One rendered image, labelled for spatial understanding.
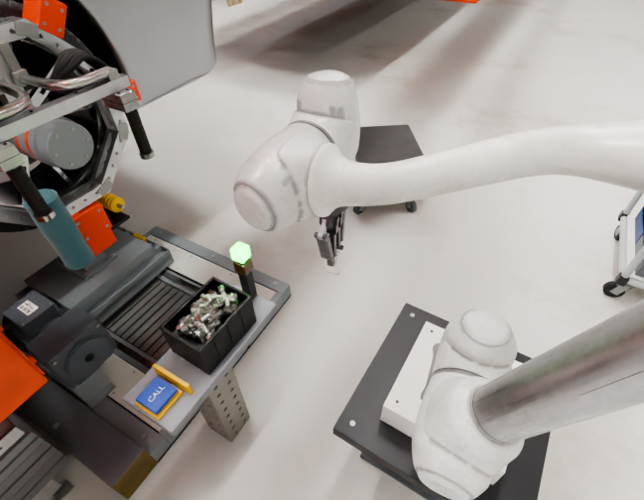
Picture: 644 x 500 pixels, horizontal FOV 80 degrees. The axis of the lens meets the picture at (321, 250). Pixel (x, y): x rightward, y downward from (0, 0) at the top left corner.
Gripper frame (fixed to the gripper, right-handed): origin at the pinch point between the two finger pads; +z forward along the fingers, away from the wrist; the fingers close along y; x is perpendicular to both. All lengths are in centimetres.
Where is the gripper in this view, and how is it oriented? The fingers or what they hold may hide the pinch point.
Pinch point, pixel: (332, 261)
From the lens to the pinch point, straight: 88.1
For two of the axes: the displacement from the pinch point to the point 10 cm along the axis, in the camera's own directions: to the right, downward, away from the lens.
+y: 4.0, -6.5, 6.4
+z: 0.4, 7.1, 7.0
